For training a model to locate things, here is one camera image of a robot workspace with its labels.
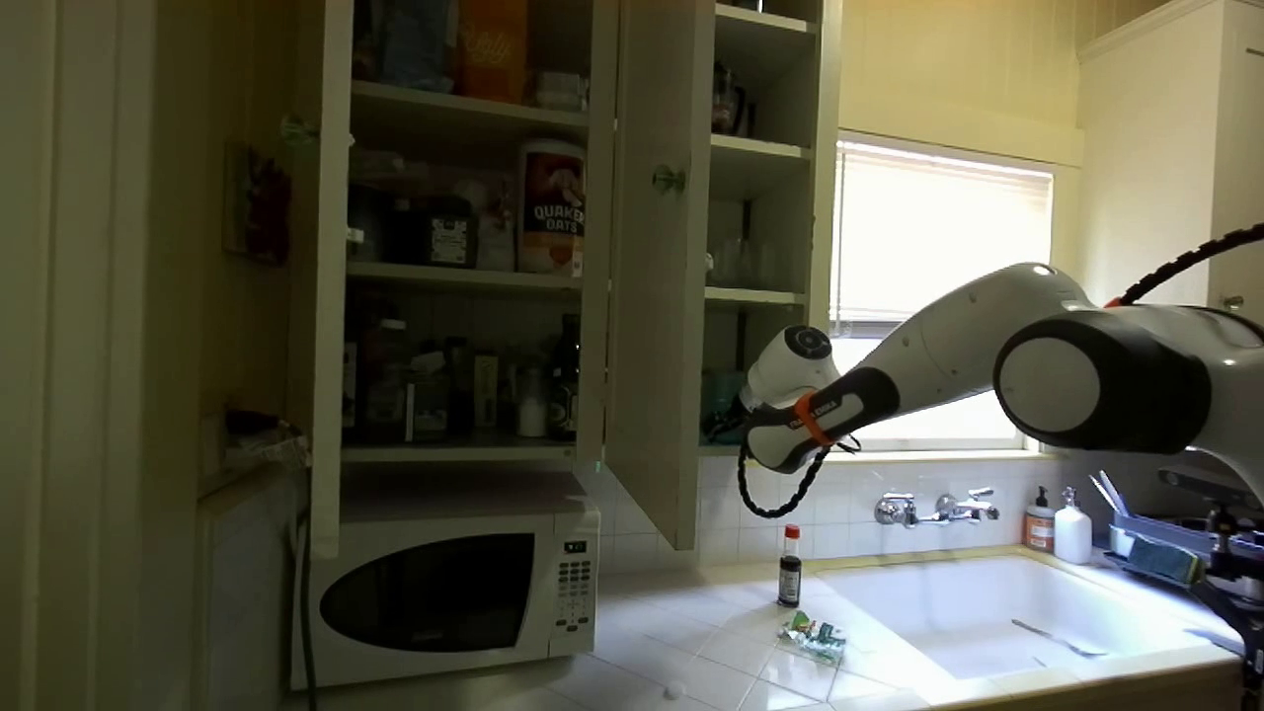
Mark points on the white kitchen sink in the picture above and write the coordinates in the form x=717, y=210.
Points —
x=1016, y=617

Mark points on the white soap dispenser bottle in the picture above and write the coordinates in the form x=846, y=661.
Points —
x=1071, y=532

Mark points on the crumpled clear plastic wrapper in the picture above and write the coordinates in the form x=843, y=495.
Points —
x=821, y=637

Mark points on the window with white blind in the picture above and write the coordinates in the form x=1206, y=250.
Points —
x=917, y=222

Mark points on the brown soap bottle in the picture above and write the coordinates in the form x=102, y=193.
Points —
x=1039, y=521

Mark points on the white wall cupboard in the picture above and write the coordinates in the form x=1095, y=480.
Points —
x=434, y=347

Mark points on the open white cupboard door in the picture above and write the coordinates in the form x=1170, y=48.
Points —
x=660, y=256

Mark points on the blue dish rack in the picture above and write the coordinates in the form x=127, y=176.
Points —
x=1160, y=549

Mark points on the chrome wall faucet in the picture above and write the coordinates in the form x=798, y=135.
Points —
x=942, y=511

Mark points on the white microwave oven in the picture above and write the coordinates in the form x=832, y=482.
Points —
x=443, y=595

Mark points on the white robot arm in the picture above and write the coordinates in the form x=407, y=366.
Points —
x=1131, y=378

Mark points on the orange box top shelf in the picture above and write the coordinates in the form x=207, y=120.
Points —
x=491, y=48

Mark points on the soy sauce bottle red cap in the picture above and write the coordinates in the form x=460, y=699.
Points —
x=792, y=571

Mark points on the oats canister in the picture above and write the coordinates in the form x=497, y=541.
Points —
x=549, y=205

